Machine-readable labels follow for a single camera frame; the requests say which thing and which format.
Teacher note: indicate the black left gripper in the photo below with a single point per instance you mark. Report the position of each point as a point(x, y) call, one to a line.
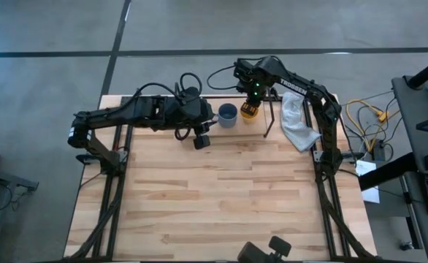
point(188, 109)

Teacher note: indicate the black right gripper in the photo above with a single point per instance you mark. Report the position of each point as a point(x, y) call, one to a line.
point(254, 78)

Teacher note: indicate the small yellow cup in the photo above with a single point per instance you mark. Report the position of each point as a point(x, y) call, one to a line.
point(248, 118)

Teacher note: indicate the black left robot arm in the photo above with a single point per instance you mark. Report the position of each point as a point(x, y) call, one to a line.
point(126, 115)

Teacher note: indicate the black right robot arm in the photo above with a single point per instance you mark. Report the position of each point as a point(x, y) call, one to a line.
point(309, 91)

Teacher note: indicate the grey-white cloth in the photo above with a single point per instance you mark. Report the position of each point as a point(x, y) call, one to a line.
point(296, 124)

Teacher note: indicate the grey power strip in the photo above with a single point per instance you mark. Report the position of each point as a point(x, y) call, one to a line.
point(380, 151)

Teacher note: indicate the white paper sheet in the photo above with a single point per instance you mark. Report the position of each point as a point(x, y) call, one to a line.
point(369, 190)

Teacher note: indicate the black square beam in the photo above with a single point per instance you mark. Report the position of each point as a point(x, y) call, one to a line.
point(385, 171)

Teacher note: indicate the grey side desk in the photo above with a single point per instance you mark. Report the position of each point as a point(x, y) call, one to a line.
point(418, 146)

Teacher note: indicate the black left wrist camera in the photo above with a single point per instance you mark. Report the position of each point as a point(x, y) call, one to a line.
point(202, 141)

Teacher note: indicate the black camera on stand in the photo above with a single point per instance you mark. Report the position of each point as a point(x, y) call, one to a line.
point(261, 252)

